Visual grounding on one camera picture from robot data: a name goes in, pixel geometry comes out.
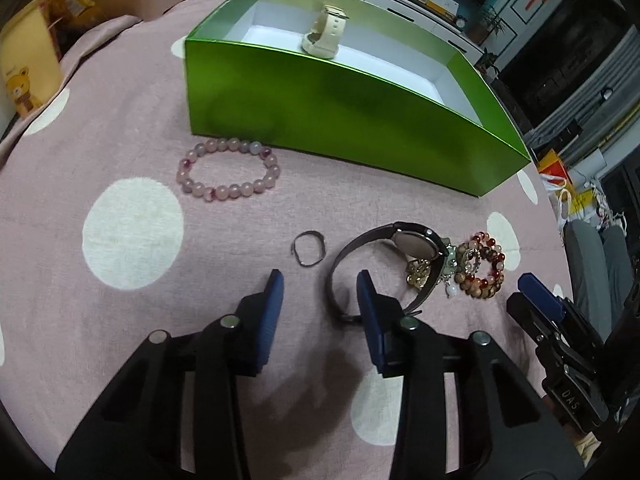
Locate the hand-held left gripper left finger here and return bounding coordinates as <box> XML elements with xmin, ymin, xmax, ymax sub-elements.
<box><xmin>55</xmin><ymin>269</ymin><xmax>285</xmax><ymax>480</ymax></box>

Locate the person's grey trouser leg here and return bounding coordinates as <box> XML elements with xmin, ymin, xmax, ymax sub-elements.
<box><xmin>565</xmin><ymin>220</ymin><xmax>640</xmax><ymax>331</ymax></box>

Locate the cream wrist watch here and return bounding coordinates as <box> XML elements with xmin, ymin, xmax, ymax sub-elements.
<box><xmin>301</xmin><ymin>4</ymin><xmax>349</xmax><ymax>59</ymax></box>

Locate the small dark metal ring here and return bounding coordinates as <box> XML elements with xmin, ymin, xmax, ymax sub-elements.
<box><xmin>291</xmin><ymin>230</ymin><xmax>326</xmax><ymax>268</ymax></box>

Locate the black wrist watch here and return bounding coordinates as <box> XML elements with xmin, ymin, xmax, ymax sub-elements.
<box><xmin>327</xmin><ymin>221</ymin><xmax>451</xmax><ymax>325</ymax></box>

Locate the pink bead bracelet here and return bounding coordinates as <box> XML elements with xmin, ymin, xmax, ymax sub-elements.
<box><xmin>176</xmin><ymin>137</ymin><xmax>282</xmax><ymax>204</ymax></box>

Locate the dark wooden door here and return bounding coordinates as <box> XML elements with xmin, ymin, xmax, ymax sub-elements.
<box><xmin>500</xmin><ymin>0</ymin><xmax>636</xmax><ymax>126</ymax></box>

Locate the green cardboard box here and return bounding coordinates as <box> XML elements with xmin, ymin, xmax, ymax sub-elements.
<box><xmin>184</xmin><ymin>0</ymin><xmax>532</xmax><ymax>198</ymax></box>

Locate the yellow bear bag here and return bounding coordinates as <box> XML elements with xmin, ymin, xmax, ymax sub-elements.
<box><xmin>0</xmin><ymin>0</ymin><xmax>66</xmax><ymax>121</ymax></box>

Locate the jade charm bracelet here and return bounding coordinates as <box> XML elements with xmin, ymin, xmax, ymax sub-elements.
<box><xmin>440</xmin><ymin>242</ymin><xmax>468</xmax><ymax>298</ymax></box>

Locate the pink polka-dot carpet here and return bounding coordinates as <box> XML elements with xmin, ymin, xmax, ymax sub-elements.
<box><xmin>0</xmin><ymin>0</ymin><xmax>581</xmax><ymax>480</ymax></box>

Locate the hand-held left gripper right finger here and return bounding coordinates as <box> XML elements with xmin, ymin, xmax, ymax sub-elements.
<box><xmin>356</xmin><ymin>269</ymin><xmax>586</xmax><ymax>480</ymax></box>

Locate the white plastic bag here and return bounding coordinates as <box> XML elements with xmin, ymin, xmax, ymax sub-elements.
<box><xmin>542</xmin><ymin>175</ymin><xmax>628</xmax><ymax>231</ymax></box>

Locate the gold ornament bracelet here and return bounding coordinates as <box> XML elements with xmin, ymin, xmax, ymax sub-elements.
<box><xmin>406</xmin><ymin>257</ymin><xmax>433</xmax><ymax>290</ymax></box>

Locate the red and yellow bag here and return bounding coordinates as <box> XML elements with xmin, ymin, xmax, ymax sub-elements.
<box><xmin>537</xmin><ymin>150</ymin><xmax>571</xmax><ymax>181</ymax></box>

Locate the small potted plant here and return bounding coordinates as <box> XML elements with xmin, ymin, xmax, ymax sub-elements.
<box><xmin>475</xmin><ymin>50</ymin><xmax>501</xmax><ymax>81</ymax></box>

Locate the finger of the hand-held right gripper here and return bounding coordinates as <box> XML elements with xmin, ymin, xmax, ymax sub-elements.
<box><xmin>506</xmin><ymin>293</ymin><xmax>566</xmax><ymax>361</ymax></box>
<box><xmin>518</xmin><ymin>273</ymin><xmax>606</xmax><ymax>358</ymax></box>

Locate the orange snack packet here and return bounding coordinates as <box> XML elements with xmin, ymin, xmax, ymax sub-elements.
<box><xmin>47</xmin><ymin>0</ymin><xmax>96</xmax><ymax>26</ymax></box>

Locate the yellow box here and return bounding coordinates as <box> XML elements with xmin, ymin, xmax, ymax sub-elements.
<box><xmin>425</xmin><ymin>0</ymin><xmax>460</xmax><ymax>18</ymax></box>

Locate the tall potted plant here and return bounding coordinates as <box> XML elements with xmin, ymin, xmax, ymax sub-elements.
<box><xmin>467</xmin><ymin>5</ymin><xmax>503</xmax><ymax>46</ymax></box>

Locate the red and wooden bead bracelet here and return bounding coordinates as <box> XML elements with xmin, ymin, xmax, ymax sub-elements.
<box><xmin>457</xmin><ymin>231</ymin><xmax>507</xmax><ymax>300</ymax></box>

